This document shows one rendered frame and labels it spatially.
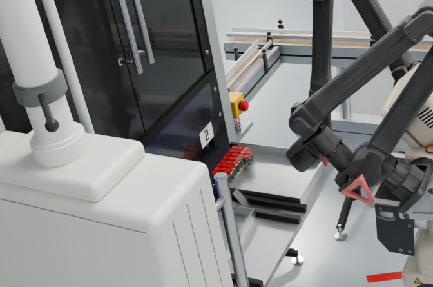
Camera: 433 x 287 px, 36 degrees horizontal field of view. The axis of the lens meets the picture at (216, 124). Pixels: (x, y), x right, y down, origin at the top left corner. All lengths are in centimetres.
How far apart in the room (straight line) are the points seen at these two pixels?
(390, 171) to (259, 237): 56
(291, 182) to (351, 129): 101
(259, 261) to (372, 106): 200
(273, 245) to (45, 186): 96
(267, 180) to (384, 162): 72
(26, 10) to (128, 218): 36
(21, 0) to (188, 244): 48
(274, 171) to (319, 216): 123
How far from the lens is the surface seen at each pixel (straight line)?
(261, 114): 444
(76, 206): 115
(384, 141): 160
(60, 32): 156
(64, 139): 119
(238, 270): 138
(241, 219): 211
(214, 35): 229
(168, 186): 112
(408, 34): 148
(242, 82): 280
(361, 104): 382
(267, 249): 199
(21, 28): 111
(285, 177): 225
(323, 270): 319
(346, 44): 300
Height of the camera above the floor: 217
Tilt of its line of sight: 29 degrees down
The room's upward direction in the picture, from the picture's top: 11 degrees counter-clockwise
